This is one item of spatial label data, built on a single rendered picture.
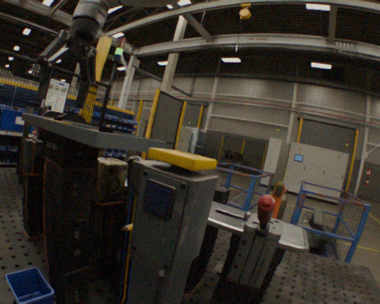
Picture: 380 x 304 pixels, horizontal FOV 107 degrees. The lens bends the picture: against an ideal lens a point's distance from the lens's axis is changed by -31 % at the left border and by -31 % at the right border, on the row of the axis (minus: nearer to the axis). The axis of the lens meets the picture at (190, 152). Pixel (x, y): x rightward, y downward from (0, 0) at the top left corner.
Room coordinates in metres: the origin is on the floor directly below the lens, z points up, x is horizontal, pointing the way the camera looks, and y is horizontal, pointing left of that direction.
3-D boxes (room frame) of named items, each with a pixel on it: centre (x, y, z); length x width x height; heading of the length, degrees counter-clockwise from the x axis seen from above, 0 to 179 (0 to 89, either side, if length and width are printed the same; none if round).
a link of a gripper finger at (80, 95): (0.48, 0.31, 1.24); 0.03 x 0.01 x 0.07; 80
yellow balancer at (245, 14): (2.41, -0.36, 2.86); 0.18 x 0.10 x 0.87; 58
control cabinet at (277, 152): (8.66, -3.93, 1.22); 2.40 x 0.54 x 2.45; 144
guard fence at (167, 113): (4.01, 0.57, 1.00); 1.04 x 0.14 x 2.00; 148
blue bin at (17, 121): (1.02, 1.16, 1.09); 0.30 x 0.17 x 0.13; 147
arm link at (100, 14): (0.42, 0.33, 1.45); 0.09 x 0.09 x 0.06
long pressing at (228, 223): (0.76, 0.26, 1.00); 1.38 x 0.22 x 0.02; 62
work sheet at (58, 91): (1.33, 1.13, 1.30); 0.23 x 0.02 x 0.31; 152
